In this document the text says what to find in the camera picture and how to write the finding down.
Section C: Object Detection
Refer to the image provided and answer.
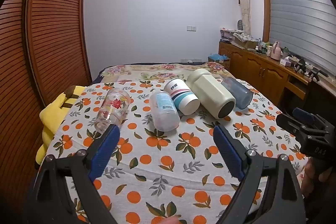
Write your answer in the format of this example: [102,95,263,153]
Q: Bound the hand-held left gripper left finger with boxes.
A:
[25,124,121,224]

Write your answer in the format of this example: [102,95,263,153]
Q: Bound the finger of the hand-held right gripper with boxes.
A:
[276,113,311,137]
[292,107,328,126]

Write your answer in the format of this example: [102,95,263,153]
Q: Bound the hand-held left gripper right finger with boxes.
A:
[213,124,307,224]

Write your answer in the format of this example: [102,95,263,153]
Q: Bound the frosted plastic bottle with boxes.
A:
[150,91,180,132]

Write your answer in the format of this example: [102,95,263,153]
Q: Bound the clear glass cup red print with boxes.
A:
[94,88,131,134]

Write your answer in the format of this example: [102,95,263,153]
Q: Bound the blue translucent cup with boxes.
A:
[221,77,253,110]

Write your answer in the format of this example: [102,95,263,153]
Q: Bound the cream thermos cup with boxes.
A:
[186,68,237,119]

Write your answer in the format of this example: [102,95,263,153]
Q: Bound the white cup teal stripes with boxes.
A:
[163,78,200,116]

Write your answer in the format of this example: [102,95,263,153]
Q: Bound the person's right hand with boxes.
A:
[301,157,320,197]

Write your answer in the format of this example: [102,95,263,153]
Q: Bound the black devices on cabinet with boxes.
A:
[294,58,329,82]

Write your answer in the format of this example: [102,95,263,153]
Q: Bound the white small box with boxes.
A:
[279,56,295,67]

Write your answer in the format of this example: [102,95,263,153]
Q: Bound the yellow plush toy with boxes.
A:
[35,85,85,165]

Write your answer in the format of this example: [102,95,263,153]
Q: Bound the wooden sideboard cabinet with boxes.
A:
[218,41,336,111]

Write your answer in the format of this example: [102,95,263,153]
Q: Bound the orange fruit print blanket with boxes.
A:
[43,78,311,224]

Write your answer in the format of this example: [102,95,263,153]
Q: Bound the pink kettle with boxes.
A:
[270,41,281,60]

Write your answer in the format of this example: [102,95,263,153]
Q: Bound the cardboard box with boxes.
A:
[233,32,259,49]

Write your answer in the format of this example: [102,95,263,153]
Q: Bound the blue plastic bag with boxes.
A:
[208,54,231,63]

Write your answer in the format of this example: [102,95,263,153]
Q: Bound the floral blanket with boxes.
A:
[98,62,231,83]

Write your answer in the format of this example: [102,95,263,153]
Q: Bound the grey window blind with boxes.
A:
[263,0,336,67]

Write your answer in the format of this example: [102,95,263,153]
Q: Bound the stack of small boxes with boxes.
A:
[220,28,237,44]

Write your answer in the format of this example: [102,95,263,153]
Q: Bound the wooden louvred wardrobe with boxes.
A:
[0,0,93,173]

